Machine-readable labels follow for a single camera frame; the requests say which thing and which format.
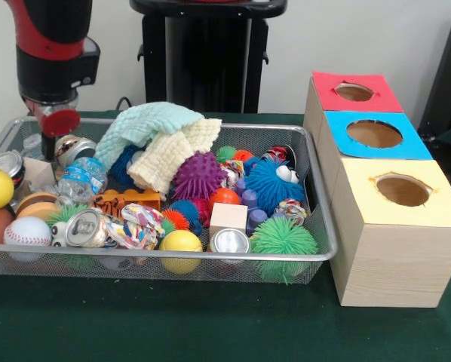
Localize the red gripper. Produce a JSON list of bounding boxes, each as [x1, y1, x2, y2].
[[31, 106, 81, 161]]

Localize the mint green cloth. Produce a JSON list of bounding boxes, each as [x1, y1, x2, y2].
[[95, 102, 205, 170]]

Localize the pale yellow cloth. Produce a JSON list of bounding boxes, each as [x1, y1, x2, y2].
[[127, 118, 222, 198]]

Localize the wooden box three holes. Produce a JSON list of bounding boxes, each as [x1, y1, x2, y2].
[[304, 72, 451, 308]]

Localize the white baseball toy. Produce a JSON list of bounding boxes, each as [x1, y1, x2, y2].
[[4, 216, 53, 261]]

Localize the orange striped tiger toy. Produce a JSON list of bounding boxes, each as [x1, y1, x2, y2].
[[94, 189, 161, 218]]

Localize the purple spiky toy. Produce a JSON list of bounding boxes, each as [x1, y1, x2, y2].
[[171, 151, 228, 201]]

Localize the small silver can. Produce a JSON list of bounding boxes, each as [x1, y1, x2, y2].
[[209, 228, 251, 257]]

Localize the dark blue spiky ball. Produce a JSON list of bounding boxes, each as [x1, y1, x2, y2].
[[244, 156, 305, 216]]

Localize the plain green spiky ball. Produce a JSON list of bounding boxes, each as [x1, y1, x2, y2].
[[250, 216, 318, 284]]

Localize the black chair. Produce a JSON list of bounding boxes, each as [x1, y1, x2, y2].
[[418, 8, 451, 148]]

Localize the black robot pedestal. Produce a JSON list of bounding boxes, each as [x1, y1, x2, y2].
[[130, 0, 288, 114]]

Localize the shallow wire mesh bin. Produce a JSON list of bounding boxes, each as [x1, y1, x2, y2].
[[0, 115, 339, 285]]

